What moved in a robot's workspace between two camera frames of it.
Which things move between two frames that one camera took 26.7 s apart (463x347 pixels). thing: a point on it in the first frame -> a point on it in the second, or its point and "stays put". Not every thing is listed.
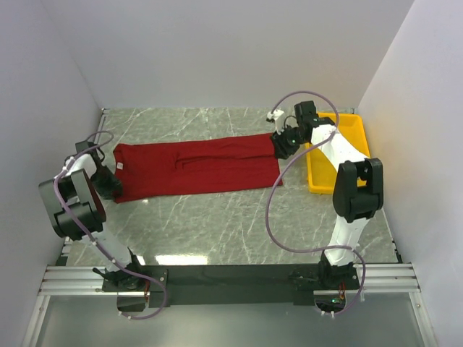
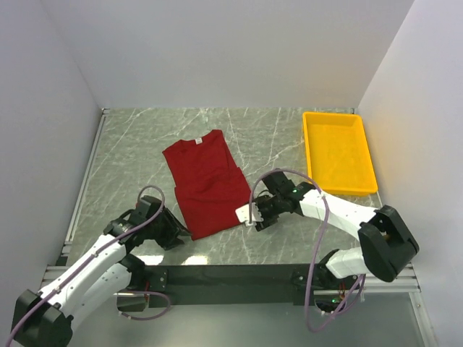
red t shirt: [149, 170] -> [209, 186]
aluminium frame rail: [79, 280] stays put
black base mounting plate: [226, 285] stays put
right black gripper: [282, 150] -> [267, 220]
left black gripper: [113, 183] -> [173, 225]
